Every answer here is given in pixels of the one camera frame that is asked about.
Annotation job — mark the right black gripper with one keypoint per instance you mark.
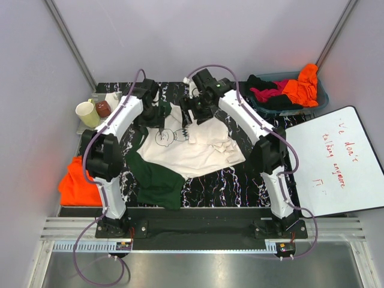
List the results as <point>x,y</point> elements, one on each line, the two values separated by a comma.
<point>187,104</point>

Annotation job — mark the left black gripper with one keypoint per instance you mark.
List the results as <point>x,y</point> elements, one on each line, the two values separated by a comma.
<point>157,121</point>

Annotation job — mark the white green Charlie Brown t-shirt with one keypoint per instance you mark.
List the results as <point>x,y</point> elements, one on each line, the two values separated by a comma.
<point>162,160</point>

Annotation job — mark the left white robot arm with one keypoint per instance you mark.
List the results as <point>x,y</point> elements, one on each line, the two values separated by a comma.
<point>102,158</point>

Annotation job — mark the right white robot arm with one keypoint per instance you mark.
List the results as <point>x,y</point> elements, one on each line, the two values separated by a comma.
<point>269,143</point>

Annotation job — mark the pale yellow mug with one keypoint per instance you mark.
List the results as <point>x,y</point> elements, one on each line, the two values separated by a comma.
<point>87,113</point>

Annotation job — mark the magenta garment in basket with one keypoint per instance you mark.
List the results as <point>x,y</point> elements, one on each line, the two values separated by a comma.
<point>264,95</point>

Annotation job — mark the black garment in basket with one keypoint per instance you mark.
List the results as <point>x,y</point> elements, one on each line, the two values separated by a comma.
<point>281,102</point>

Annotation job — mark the teal laundry basket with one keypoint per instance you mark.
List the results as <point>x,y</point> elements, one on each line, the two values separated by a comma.
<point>322,97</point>

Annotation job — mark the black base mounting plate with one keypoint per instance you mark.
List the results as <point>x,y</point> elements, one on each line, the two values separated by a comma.
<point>258,223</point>

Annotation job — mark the folded orange t-shirt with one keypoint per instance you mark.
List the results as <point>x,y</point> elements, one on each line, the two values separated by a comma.
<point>75,190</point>

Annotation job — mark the orange t-shirt in basket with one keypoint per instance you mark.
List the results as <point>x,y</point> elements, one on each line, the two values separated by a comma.
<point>303,90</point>

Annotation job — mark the whiteboard with red writing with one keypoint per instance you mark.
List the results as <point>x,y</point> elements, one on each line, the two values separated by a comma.
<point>338,167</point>

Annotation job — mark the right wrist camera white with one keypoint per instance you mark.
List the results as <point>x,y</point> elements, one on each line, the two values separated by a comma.
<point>191,86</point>

